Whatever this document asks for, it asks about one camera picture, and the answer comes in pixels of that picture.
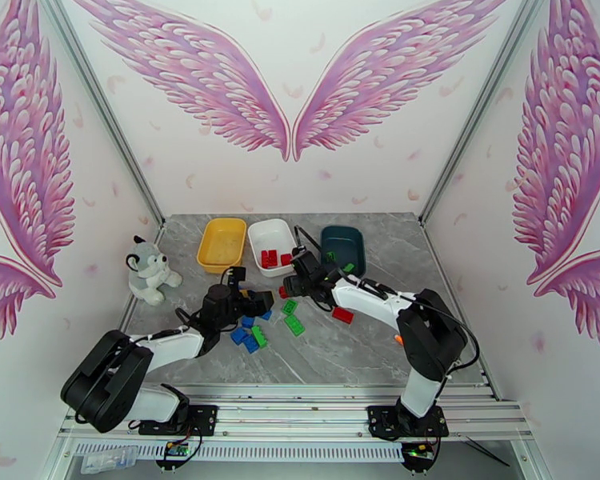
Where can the clear plastic bag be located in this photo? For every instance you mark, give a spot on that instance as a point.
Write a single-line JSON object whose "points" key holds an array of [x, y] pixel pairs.
{"points": [[107, 461]]}

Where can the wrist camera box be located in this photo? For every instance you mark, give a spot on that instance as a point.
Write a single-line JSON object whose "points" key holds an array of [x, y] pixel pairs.
{"points": [[236, 276], [304, 262]]}

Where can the dark teal plastic container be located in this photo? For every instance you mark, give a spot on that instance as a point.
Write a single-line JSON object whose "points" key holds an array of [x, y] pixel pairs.
{"points": [[347, 243]]}

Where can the aluminum frame post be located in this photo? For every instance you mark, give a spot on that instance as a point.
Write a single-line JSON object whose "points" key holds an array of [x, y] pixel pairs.
{"points": [[485, 108], [100, 101]]}

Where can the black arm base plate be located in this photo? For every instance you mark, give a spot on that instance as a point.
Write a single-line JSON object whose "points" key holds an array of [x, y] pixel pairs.
{"points": [[202, 418], [380, 418]]}

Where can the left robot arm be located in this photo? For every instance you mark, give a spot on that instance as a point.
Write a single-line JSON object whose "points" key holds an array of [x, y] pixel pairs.
{"points": [[170, 346]]}

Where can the small controller board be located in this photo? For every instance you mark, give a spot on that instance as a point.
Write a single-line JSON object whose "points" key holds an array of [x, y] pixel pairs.
{"points": [[420, 452], [176, 450]]}

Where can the blue lego brick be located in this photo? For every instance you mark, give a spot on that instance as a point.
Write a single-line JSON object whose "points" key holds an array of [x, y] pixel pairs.
{"points": [[266, 315], [239, 336], [251, 346], [248, 322]]}

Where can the black tweezers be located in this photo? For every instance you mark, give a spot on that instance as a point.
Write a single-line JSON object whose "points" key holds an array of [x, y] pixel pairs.
{"points": [[487, 453]]}

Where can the yellow plastic container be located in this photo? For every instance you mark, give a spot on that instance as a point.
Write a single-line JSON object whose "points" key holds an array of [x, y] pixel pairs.
{"points": [[222, 246]]}

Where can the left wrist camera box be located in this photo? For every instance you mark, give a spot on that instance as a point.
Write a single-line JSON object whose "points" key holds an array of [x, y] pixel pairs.
{"points": [[236, 276]]}

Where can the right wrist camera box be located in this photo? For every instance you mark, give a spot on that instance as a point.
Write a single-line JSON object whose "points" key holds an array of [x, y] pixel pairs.
{"points": [[304, 262]]}

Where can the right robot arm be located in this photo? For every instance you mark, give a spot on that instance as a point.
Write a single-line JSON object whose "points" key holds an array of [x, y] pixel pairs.
{"points": [[370, 298]]}

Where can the grey white husky plush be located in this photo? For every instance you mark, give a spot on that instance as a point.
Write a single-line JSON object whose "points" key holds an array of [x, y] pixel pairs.
{"points": [[147, 273]]}

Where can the white plastic container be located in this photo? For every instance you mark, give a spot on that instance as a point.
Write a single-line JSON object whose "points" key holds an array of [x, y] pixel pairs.
{"points": [[270, 236]]}

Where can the aluminum mounting rail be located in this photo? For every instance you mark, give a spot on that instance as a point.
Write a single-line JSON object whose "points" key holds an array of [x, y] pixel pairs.
{"points": [[290, 413]]}

